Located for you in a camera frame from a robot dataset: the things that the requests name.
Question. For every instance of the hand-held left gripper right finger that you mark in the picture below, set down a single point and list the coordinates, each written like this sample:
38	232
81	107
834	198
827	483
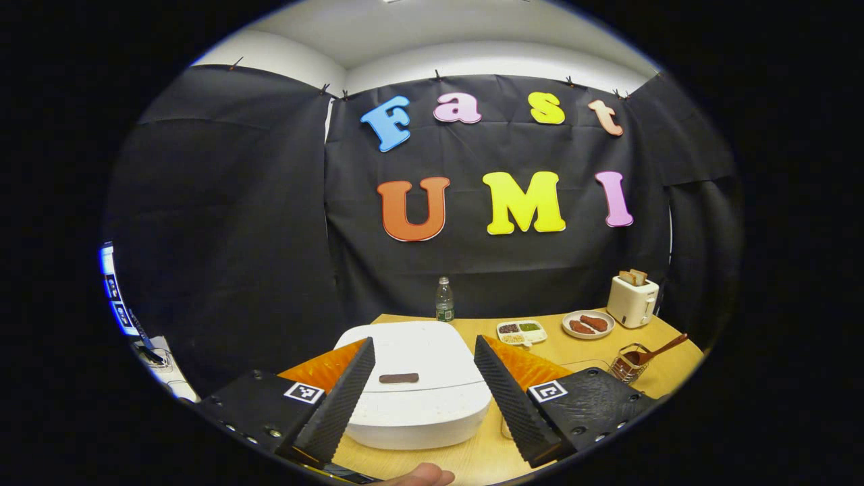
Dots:
506	398

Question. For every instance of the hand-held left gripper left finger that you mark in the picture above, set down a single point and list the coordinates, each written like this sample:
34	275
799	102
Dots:
341	398

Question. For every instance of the white rice cooker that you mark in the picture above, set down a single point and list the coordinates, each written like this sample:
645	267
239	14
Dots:
418	412

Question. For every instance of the brown wooden spoon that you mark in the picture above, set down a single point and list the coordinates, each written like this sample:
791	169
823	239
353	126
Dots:
658	347

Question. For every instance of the white divided grain dish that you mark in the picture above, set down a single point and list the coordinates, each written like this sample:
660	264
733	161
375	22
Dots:
521	332

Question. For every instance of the white round plate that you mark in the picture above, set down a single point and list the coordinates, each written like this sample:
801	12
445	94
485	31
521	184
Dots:
574	332

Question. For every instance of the brown sausage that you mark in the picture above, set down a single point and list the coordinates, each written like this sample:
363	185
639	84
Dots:
580	327
595	322

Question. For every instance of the clear plastic water bottle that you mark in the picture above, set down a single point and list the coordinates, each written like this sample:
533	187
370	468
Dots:
445	307

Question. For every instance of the white toaster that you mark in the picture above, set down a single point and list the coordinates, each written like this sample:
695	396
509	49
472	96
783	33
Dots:
631	307

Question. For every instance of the toast bread slices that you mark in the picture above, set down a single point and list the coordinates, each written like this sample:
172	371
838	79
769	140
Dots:
633	277

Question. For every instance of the white side table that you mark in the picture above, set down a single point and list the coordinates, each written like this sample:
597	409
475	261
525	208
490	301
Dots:
165	374

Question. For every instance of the black backdrop cloth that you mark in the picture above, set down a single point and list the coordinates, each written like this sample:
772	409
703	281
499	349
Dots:
223	223

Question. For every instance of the bright wall screen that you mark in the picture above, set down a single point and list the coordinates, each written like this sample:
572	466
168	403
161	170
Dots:
116	290

